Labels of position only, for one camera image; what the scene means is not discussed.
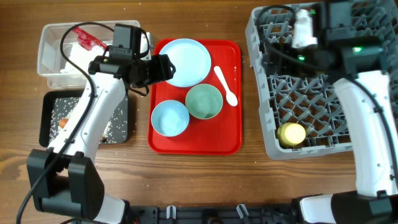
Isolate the white plastic spoon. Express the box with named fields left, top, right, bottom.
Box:
left=213, top=66, right=238, bottom=106

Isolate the yellow cup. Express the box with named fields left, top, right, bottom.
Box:
left=276, top=123, right=306, bottom=147

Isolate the light blue plate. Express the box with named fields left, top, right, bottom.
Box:
left=160, top=39, right=211, bottom=88

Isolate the green bowl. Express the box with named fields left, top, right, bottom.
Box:
left=185, top=84, right=223, bottom=119

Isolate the light blue bowl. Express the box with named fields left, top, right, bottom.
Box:
left=150, top=100, right=190, bottom=137

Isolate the red snack wrapper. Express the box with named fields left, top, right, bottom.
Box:
left=72, top=27, right=107, bottom=51

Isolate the grey-blue dishwasher rack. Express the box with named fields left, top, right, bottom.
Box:
left=245, top=1, right=397, bottom=160

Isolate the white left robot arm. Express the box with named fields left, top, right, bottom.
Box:
left=16, top=55, right=175, bottom=223

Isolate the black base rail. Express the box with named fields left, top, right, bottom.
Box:
left=131, top=204, right=299, bottom=224

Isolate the black tray bin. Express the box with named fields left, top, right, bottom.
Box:
left=39, top=90, right=129, bottom=147

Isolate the clear plastic bin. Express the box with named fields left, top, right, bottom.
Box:
left=37, top=20, right=154, bottom=90

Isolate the white tissue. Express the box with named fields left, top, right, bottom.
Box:
left=60, top=44, right=104, bottom=73

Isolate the white rice pile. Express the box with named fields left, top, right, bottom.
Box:
left=44, top=96, right=129, bottom=147

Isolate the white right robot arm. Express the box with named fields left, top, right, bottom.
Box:
left=266, top=1, right=397, bottom=223

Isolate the red plastic tray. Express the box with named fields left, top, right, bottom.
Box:
left=147, top=39, right=243, bottom=156

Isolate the orange carrot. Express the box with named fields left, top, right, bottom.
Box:
left=59, top=118, right=68, bottom=129

